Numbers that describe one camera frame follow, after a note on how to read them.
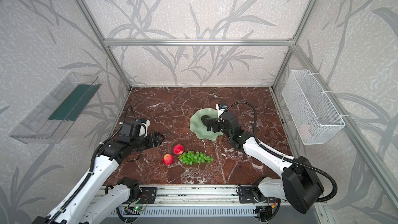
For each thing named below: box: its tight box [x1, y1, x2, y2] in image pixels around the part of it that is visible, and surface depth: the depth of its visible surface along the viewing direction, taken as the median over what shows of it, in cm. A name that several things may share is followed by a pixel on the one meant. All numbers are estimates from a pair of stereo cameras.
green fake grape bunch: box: [177, 150, 215, 166], surface depth 84 cm
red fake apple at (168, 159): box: [162, 153, 175, 166], surface depth 83 cm
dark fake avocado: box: [201, 115, 210, 126], surface depth 101 cm
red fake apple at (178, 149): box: [173, 144, 184, 156], surface depth 86 cm
